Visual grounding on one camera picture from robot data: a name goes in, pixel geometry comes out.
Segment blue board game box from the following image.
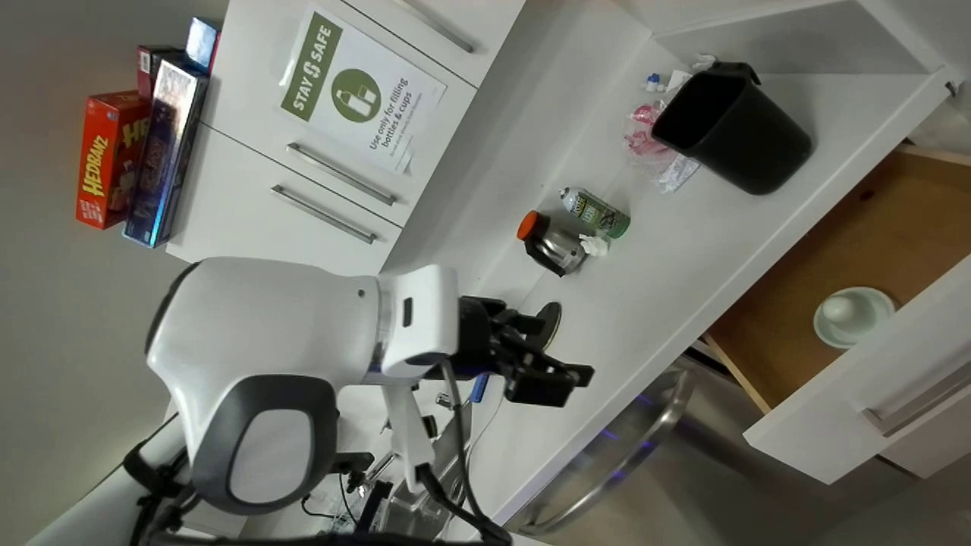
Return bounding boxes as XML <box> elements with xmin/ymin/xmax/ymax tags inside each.
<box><xmin>120</xmin><ymin>58</ymin><xmax>212</xmax><ymax>251</ymax></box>

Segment silver cabinet handle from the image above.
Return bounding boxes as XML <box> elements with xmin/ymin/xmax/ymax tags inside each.
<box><xmin>285</xmin><ymin>140</ymin><xmax>403</xmax><ymax>209</ymax></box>
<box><xmin>269</xmin><ymin>182</ymin><xmax>383</xmax><ymax>248</ymax></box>
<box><xmin>401</xmin><ymin>0</ymin><xmax>485</xmax><ymax>58</ymax></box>

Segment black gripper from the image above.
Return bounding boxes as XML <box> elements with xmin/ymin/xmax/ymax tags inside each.
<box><xmin>452</xmin><ymin>294</ymin><xmax>597</xmax><ymax>409</ymax></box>

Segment silver drawer handle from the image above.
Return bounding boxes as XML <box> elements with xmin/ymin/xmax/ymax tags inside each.
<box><xmin>865</xmin><ymin>355</ymin><xmax>971</xmax><ymax>438</ymax></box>

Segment green stay safe sign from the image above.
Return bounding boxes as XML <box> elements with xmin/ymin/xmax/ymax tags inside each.
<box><xmin>276</xmin><ymin>10</ymin><xmax>449</xmax><ymax>187</ymax></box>

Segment steel trash can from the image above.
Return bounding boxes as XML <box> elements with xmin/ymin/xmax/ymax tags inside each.
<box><xmin>507</xmin><ymin>355</ymin><xmax>772</xmax><ymax>539</ymax></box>

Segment pale green bowl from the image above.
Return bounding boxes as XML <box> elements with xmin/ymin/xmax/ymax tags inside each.
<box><xmin>810</xmin><ymin>283</ymin><xmax>899</xmax><ymax>351</ymax></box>

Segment black plastic bin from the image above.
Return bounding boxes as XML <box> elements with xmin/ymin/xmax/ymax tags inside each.
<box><xmin>651</xmin><ymin>60</ymin><xmax>817</xmax><ymax>198</ymax></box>

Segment small orange-lid coffee pot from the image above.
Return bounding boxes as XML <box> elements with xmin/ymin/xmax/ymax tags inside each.
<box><xmin>517</xmin><ymin>205</ymin><xmax>591</xmax><ymax>279</ymax></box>

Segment green packet box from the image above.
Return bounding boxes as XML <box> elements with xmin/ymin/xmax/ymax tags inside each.
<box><xmin>559</xmin><ymin>186</ymin><xmax>635</xmax><ymax>241</ymax></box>

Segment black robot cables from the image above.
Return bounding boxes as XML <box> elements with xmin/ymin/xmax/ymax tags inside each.
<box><xmin>120</xmin><ymin>360</ymin><xmax>517</xmax><ymax>546</ymax></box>

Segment white wall cabinet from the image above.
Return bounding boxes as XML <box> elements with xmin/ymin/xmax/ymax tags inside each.
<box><xmin>165</xmin><ymin>0</ymin><xmax>532</xmax><ymax>279</ymax></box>

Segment red board game box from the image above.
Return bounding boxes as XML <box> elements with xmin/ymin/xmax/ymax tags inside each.
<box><xmin>73</xmin><ymin>87</ymin><xmax>154</xmax><ymax>232</ymax></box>

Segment pink sweetener packets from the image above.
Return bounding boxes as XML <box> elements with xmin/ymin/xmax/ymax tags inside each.
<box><xmin>623</xmin><ymin>97</ymin><xmax>673</xmax><ymax>159</ymax></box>

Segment white creamer packets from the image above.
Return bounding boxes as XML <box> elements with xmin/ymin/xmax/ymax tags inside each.
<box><xmin>643</xmin><ymin>51</ymin><xmax>716</xmax><ymax>97</ymax></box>

